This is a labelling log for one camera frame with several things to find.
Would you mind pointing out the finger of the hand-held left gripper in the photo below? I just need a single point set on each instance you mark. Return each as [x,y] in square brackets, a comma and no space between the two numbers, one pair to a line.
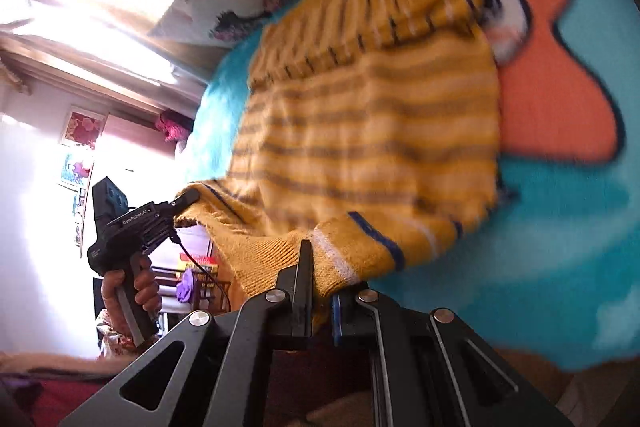
[186,201]

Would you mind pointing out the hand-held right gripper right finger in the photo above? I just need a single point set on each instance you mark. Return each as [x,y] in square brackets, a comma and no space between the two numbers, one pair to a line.
[337,322]

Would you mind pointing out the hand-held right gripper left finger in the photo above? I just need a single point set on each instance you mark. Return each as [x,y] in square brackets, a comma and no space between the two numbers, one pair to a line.
[305,302]

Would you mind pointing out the yellow striped knit sweater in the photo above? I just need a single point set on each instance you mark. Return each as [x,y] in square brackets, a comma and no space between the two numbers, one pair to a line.
[370,117]

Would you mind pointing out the person's left hand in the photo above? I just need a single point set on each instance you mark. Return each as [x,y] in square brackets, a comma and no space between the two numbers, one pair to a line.
[147,287]

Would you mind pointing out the red and yellow boxes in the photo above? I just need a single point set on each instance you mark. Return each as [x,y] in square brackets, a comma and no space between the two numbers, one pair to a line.
[200,262]

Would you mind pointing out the pink cloth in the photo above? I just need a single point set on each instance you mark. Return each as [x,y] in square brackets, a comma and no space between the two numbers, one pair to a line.
[172,127]

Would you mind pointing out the purple cloth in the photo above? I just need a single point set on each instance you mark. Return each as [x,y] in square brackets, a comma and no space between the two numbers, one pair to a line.
[189,284]

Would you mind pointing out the wooden chair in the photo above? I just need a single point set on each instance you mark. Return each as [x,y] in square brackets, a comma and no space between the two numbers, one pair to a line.
[210,287]

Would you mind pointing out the teal printed fleece blanket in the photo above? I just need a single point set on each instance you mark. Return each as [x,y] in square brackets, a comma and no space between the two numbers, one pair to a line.
[550,257]

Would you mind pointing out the blue cartoon wall picture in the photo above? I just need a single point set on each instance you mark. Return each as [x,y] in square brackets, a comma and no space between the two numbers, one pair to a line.
[75,171]

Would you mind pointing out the pink flower wall picture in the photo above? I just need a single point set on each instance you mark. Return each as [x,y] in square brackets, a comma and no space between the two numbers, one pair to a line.
[84,127]

